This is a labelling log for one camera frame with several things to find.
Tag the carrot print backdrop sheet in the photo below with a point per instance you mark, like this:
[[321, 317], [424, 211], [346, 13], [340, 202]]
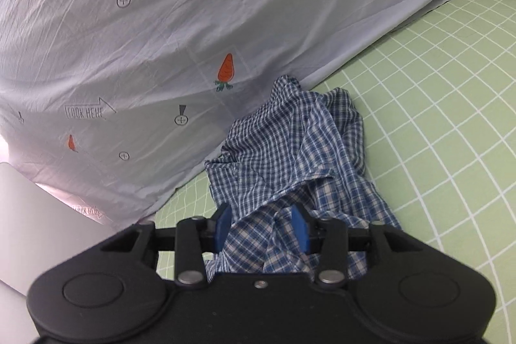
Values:
[[118, 103]]

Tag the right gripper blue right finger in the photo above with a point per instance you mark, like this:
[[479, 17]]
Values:
[[327, 238]]

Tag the blue plaid shirt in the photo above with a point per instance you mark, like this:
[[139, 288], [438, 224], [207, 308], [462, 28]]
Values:
[[300, 147]]

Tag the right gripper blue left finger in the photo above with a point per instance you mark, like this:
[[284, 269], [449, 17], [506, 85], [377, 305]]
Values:
[[196, 236]]

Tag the white rounded board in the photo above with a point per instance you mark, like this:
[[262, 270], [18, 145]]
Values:
[[38, 231]]

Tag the green grid cutting mat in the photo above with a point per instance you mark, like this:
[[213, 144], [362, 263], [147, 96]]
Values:
[[438, 102]]

